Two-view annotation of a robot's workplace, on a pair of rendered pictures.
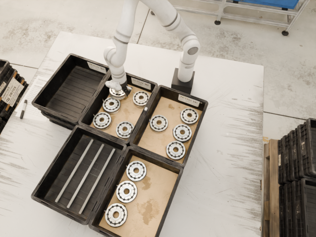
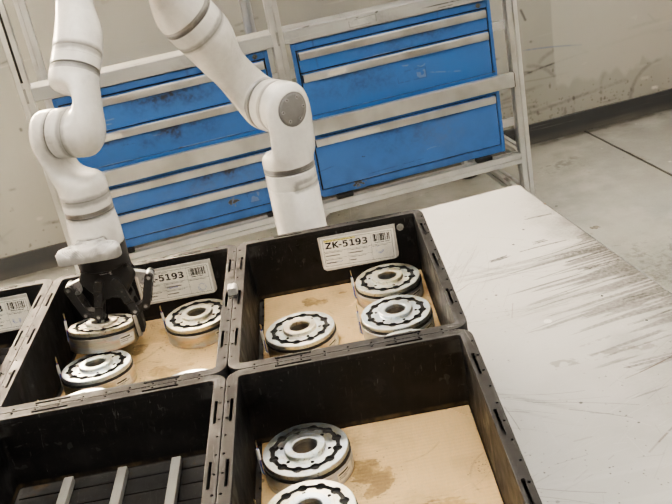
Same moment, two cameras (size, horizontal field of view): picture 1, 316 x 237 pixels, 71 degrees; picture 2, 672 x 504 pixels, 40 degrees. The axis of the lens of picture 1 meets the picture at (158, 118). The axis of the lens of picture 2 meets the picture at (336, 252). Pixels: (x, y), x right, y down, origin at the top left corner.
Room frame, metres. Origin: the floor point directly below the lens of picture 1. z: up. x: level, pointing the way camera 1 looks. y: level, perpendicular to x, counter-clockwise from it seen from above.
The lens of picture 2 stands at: (-0.61, 0.37, 1.49)
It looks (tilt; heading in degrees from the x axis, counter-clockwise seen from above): 24 degrees down; 338
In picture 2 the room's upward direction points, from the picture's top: 11 degrees counter-clockwise
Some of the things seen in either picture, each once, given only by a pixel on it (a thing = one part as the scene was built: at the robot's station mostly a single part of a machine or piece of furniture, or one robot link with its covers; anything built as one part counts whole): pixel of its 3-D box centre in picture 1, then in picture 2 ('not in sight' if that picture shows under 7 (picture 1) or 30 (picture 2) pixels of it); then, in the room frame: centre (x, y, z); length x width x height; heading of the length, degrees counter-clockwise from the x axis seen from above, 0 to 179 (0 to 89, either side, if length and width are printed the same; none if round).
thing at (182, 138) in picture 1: (182, 132); (396, 313); (0.46, -0.13, 0.86); 0.10 x 0.10 x 0.01
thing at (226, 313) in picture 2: (120, 103); (130, 324); (0.60, 0.21, 0.92); 0.40 x 0.30 x 0.02; 157
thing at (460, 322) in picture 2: (170, 122); (338, 285); (0.49, -0.07, 0.92); 0.40 x 0.30 x 0.02; 157
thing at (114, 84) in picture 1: (116, 77); (90, 229); (0.69, 0.21, 1.04); 0.11 x 0.09 x 0.06; 156
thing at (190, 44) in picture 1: (189, 50); (281, 128); (0.87, -0.17, 1.05); 0.09 x 0.09 x 0.17; 14
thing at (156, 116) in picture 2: not in sight; (181, 154); (2.39, -0.36, 0.60); 0.72 x 0.03 x 0.56; 77
